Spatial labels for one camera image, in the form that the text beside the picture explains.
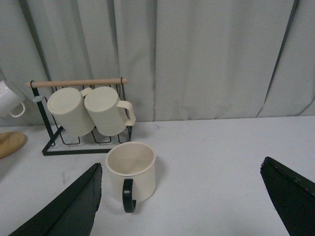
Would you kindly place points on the cream mug hanging right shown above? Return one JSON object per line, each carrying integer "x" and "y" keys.
{"x": 110, "y": 114}

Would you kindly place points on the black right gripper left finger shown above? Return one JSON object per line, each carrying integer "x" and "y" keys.
{"x": 71, "y": 213}

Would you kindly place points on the cream mug with black handle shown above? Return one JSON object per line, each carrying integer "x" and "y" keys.
{"x": 132, "y": 173}

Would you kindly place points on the black wire mug rack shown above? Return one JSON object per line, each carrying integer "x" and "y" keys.
{"x": 56, "y": 144}

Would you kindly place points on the cream mug hanging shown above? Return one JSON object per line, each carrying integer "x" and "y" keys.
{"x": 67, "y": 107}
{"x": 110, "y": 114}

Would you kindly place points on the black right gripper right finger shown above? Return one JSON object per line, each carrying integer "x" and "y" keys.
{"x": 292, "y": 195}

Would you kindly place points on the grey curtain backdrop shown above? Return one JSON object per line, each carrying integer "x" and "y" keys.
{"x": 184, "y": 59}

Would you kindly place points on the white mug on wooden stand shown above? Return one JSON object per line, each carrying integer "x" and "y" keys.
{"x": 10, "y": 99}

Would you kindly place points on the cream mug hanging left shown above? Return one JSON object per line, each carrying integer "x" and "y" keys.
{"x": 67, "y": 107}

